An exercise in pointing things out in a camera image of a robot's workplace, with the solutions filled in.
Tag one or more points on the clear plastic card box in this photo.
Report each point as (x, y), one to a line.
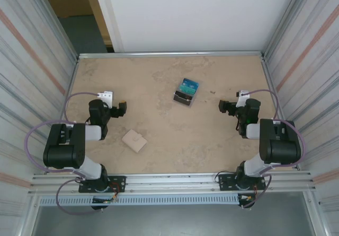
(197, 95)

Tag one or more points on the beige card holder wallet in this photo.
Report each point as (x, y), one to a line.
(134, 140)

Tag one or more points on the teal card in box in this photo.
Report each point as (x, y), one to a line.
(186, 88)

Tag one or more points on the white door frame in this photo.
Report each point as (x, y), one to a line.
(108, 13)

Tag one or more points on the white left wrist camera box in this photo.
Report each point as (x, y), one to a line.
(107, 96)

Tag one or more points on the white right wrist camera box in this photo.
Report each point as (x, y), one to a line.
(242, 100)

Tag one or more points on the aluminium table edge rail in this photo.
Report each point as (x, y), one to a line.
(268, 74)
(172, 54)

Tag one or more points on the blue card in box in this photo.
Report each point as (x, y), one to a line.
(190, 83)

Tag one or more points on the aluminium mounting rail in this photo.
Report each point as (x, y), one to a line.
(172, 180)

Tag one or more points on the black card in box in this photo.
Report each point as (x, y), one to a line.
(182, 98)

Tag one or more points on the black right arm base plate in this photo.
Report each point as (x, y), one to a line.
(225, 181)

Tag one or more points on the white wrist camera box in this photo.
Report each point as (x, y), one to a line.
(107, 96)
(242, 100)

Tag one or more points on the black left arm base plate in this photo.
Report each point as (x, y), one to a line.
(119, 183)

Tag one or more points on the corrugated plastic side panel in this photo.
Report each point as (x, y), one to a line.
(26, 74)
(312, 74)

